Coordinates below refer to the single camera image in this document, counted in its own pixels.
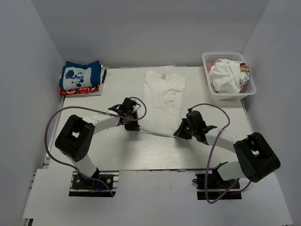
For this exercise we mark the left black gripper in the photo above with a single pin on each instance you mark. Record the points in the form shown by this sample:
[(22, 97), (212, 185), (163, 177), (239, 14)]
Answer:
[(134, 127)]

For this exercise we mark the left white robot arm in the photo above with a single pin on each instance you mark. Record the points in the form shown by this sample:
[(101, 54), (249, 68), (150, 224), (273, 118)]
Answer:
[(75, 138)]

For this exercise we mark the white t-shirt with colourful print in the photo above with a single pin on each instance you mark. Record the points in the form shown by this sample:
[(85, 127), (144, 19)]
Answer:
[(228, 76)]

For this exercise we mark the white t-shirt with robot print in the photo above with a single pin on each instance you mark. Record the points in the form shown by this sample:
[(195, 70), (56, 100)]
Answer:
[(163, 97)]

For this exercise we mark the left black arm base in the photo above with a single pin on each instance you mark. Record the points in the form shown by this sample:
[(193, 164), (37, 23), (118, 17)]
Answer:
[(81, 187)]

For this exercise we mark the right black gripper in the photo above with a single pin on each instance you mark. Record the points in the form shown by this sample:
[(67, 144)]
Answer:
[(180, 133)]

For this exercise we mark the red folded t-shirt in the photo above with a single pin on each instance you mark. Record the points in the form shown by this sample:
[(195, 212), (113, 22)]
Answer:
[(80, 91)]

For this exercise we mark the blue folded Mickey t-shirt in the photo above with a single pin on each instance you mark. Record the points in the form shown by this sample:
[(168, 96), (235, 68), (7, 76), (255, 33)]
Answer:
[(76, 76)]

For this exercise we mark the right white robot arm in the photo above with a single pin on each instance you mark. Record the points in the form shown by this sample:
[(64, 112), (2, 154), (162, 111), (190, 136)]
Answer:
[(255, 157)]

